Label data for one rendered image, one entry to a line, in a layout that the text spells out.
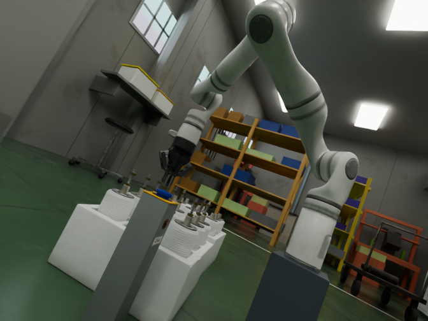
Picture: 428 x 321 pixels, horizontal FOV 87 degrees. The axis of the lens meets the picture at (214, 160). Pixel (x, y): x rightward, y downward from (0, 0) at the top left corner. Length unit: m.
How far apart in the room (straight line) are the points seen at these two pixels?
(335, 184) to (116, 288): 0.57
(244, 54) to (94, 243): 0.67
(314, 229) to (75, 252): 0.66
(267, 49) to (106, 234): 0.64
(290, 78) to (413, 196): 8.92
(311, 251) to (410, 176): 8.93
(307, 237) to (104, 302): 0.49
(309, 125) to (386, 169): 8.85
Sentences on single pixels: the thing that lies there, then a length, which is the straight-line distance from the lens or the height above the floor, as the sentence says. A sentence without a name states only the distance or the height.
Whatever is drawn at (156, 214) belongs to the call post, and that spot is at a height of 0.28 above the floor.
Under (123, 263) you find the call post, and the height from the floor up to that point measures 0.16.
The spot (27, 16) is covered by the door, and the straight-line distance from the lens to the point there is 3.47.
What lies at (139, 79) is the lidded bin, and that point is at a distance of 3.43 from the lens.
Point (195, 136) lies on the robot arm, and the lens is 0.73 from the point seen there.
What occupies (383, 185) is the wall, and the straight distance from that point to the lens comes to 9.28.
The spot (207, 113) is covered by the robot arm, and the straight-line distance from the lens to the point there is 0.76.
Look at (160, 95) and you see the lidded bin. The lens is 3.74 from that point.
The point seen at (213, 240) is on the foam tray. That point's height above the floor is 0.17.
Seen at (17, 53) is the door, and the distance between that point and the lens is 3.41.
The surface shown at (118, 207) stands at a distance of 0.77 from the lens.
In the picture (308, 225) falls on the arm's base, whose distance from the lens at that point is 0.66.
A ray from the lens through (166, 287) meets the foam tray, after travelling 0.68.
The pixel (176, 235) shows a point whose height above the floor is 0.22.
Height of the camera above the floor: 0.37
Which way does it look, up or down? 8 degrees up
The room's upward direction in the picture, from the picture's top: 24 degrees clockwise
